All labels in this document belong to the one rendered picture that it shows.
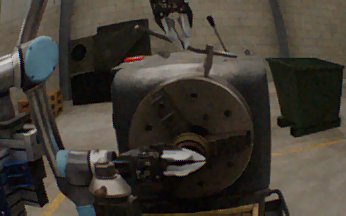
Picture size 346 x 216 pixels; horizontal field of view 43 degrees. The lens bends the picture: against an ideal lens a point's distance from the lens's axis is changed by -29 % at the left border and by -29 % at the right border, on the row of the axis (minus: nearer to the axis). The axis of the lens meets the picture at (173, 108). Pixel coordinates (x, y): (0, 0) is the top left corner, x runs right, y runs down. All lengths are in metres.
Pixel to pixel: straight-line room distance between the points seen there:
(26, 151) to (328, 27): 10.47
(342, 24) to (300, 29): 1.51
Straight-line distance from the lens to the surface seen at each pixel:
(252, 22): 11.34
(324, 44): 11.61
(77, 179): 1.30
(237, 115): 1.42
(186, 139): 1.32
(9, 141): 1.66
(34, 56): 1.19
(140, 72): 1.62
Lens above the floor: 1.39
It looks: 9 degrees down
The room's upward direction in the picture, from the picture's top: 6 degrees counter-clockwise
